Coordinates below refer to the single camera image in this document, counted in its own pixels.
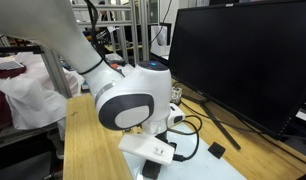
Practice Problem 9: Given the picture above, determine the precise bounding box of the black monitor cable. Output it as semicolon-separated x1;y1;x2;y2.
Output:
179;81;306;168

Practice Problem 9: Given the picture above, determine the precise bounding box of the white board sheet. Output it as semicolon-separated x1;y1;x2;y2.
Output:
122;122;248;180

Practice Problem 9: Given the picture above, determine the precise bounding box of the computer keyboard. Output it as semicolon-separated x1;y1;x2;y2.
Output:
0;59;26;73

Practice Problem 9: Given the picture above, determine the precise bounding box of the black monitor stand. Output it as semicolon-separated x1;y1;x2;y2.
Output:
181;93;242;151

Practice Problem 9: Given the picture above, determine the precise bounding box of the large black monitor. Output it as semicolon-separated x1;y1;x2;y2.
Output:
166;0;306;141

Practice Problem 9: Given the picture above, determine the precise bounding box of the black tape square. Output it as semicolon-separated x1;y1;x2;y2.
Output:
207;141;227;160

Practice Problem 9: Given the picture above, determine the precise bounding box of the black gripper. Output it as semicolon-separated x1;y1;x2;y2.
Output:
155;130;170;145

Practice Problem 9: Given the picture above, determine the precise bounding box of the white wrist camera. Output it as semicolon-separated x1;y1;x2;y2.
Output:
166;103;187;130

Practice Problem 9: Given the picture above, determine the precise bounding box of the aluminium frame rack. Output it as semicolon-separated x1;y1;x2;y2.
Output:
71;0;151;80

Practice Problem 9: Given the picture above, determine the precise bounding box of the tall clear black-banded bottle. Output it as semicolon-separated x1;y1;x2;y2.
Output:
171;87;184;106

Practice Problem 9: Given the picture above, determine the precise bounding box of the white cloth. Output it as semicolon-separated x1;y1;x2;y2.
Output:
0;52;85;132

